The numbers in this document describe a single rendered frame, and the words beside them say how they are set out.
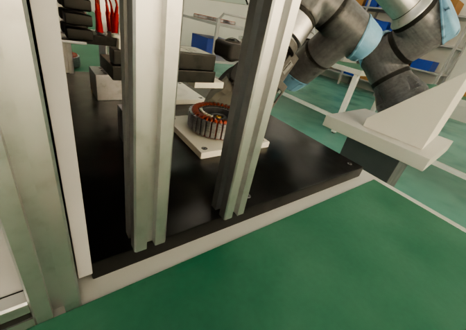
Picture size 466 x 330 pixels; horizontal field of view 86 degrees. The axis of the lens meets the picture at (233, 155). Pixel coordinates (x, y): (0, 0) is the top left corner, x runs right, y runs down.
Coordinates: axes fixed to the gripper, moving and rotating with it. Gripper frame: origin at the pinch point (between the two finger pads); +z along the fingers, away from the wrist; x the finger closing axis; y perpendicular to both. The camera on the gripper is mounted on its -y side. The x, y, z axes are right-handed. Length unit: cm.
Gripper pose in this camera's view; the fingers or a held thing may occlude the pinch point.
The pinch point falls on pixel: (215, 123)
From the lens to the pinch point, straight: 48.0
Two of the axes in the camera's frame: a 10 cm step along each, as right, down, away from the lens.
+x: -5.7, -4.9, 6.6
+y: 6.0, 3.0, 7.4
